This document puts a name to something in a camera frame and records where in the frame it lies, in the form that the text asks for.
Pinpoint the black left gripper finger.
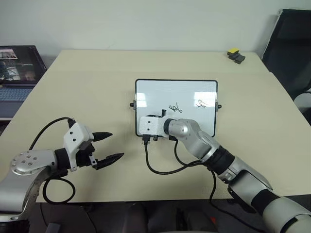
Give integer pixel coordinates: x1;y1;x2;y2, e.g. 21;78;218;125
93;132;113;143
96;152;125;170

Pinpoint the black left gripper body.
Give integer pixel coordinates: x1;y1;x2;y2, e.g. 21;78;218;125
75;140;99;170

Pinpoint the black framed small whiteboard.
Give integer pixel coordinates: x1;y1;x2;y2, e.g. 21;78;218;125
129;78;223;138

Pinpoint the open grey laptop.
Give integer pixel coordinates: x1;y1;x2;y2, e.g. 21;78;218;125
0;45;48;121

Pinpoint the white rounded armrest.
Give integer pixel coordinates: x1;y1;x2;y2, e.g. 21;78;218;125
293;91;311;115

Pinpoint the black office chair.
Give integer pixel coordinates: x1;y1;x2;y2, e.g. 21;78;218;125
261;8;311;98

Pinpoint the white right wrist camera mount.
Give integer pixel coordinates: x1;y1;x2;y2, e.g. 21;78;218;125
140;116;166;137

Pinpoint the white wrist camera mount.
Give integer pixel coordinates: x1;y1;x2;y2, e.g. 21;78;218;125
140;116;166;137
63;123;95;172

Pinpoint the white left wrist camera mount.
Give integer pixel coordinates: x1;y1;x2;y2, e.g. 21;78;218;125
63;123;95;172

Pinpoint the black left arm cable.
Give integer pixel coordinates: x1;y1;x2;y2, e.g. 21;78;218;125
28;117;76;203

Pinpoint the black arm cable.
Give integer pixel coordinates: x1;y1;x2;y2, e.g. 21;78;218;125
208;168;218;202
169;135;207;168
28;117;76;203
142;134;209;175

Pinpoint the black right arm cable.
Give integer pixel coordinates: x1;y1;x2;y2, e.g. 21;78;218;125
169;135;207;168
142;134;209;175
208;168;218;202

